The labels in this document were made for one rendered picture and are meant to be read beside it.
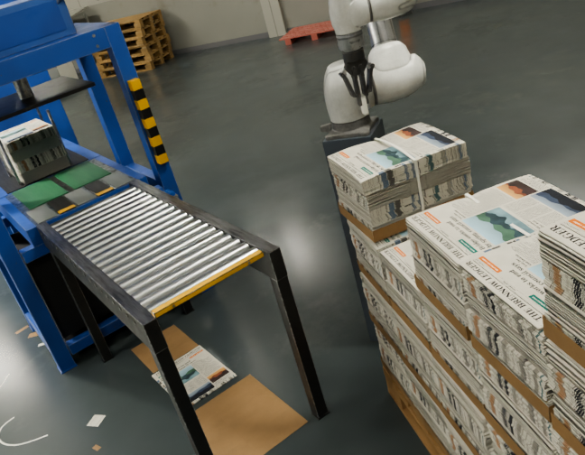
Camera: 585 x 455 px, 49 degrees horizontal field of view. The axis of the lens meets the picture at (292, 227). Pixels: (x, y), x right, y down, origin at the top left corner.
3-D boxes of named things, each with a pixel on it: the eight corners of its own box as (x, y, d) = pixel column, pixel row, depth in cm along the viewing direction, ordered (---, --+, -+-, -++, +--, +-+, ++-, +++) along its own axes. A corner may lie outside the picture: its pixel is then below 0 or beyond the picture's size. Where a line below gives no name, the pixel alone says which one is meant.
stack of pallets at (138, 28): (177, 55, 1111) (162, 8, 1076) (154, 69, 1049) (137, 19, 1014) (125, 65, 1157) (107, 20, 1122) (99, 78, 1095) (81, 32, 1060)
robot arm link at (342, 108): (327, 116, 263) (314, 63, 253) (370, 104, 262) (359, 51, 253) (332, 127, 249) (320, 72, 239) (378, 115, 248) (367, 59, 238)
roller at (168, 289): (246, 237, 240) (246, 246, 244) (133, 300, 220) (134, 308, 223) (254, 246, 237) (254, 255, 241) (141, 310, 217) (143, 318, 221)
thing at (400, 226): (378, 197, 236) (376, 187, 234) (417, 225, 210) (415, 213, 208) (339, 212, 232) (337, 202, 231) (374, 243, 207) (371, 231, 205)
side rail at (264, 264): (289, 274, 234) (281, 246, 229) (277, 281, 232) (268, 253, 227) (145, 199, 340) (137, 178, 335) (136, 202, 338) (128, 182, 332)
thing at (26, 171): (71, 164, 386) (54, 124, 375) (23, 185, 374) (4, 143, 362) (54, 155, 416) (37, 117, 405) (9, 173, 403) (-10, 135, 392)
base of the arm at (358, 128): (329, 125, 271) (325, 112, 268) (379, 118, 262) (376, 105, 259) (315, 142, 256) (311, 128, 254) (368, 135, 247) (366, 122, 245)
